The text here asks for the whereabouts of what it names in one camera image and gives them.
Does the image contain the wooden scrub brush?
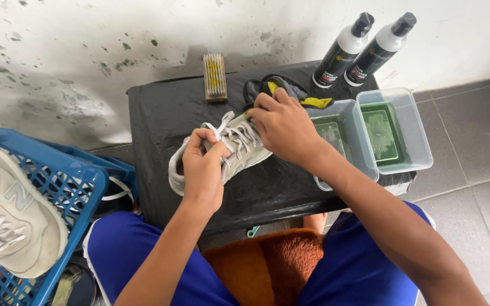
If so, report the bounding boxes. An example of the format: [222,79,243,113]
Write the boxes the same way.
[202,53,229,103]

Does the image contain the beige sneaker with grey logo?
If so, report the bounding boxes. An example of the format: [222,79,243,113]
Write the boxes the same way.
[0,147,69,279]

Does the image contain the person's foot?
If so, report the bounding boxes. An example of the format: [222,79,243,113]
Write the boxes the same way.
[303,212,328,235]

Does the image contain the person's blue shorts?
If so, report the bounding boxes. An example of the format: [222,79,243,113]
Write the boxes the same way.
[83,201,436,306]

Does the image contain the grey and yellow cloth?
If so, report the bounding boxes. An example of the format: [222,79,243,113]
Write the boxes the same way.
[243,75,335,112]

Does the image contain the clear plastic container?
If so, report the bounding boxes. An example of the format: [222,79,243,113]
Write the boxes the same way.
[356,88,434,175]
[305,99,379,192]

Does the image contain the black shoe with white stripe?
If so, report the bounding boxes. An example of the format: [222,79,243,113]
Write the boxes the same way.
[94,175,136,218]

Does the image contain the black plastic covered table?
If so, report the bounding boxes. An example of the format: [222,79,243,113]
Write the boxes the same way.
[127,60,417,235]

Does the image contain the person's left hand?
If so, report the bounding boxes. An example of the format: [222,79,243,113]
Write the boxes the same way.
[181,127,231,214]

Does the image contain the black and white spray bottle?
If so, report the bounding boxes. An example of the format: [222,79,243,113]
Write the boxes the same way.
[344,12,418,88]
[312,12,375,89]

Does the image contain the beige sneaker with white laces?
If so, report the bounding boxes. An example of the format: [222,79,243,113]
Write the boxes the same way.
[168,110,274,197]

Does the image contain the orange furry mat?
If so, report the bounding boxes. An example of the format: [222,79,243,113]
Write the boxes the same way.
[202,228,325,306]

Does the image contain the person's right hand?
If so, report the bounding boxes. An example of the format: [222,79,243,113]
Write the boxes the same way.
[245,87,327,171]

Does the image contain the blue plastic basket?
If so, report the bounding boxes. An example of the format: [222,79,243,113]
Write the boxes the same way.
[0,128,138,306]

